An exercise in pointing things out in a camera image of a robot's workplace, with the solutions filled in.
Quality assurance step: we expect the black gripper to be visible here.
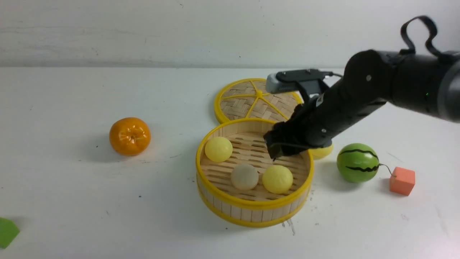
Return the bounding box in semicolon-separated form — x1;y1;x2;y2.
263;78;386;160

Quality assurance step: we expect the white steamed bun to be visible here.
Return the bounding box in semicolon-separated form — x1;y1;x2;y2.
230;164;259;191

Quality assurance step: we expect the yellow bun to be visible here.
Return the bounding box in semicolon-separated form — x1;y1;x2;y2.
309;144;334;160
205;137;233;163
262;164;294;195

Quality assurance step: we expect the green toy watermelon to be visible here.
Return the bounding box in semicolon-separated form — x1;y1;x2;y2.
336;143;392;184

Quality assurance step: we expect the green foam block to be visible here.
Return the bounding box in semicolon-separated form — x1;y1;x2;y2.
0;217;20;249

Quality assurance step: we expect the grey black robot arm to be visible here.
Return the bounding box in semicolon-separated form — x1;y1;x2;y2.
263;50;460;160

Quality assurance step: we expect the orange toy mandarin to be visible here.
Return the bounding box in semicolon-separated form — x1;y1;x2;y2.
109;117;151;156

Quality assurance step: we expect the bamboo steamer tray yellow rim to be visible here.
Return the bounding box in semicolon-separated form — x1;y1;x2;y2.
195;118;315;227

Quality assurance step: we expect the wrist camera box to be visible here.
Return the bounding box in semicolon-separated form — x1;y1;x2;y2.
266;69;335;102

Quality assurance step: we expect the orange foam cube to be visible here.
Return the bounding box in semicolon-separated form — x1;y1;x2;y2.
389;166;415;196

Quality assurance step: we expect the woven bamboo steamer lid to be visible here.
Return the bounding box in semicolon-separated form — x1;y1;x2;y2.
214;78;303;123

